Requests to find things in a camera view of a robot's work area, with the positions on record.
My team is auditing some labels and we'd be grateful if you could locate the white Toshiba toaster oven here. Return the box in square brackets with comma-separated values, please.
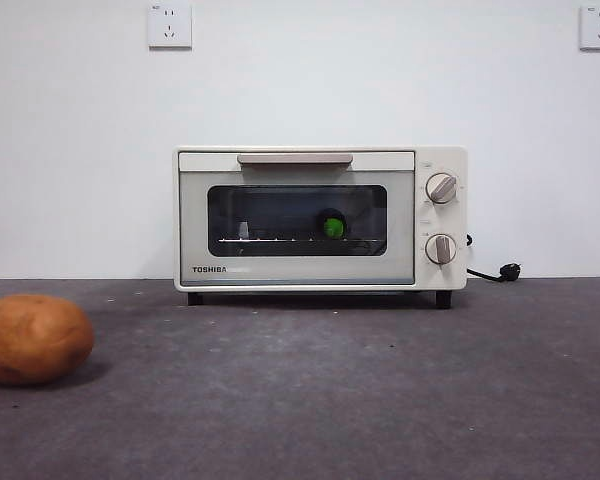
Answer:
[173, 144, 469, 307]

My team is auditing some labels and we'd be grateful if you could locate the beige oven knob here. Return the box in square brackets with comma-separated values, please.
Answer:
[424, 232, 458, 266]
[425, 172, 458, 205]

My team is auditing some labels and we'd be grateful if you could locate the brown potato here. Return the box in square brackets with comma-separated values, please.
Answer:
[0, 293, 96, 385]

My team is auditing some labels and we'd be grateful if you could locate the black oven power cable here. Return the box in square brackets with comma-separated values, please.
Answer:
[465, 233, 521, 282]

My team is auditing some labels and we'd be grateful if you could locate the metal wire oven rack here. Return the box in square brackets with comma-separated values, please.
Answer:
[218, 234, 384, 246]

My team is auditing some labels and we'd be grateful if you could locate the purple eggplant with green stem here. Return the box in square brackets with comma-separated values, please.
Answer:
[315, 207, 352, 240]

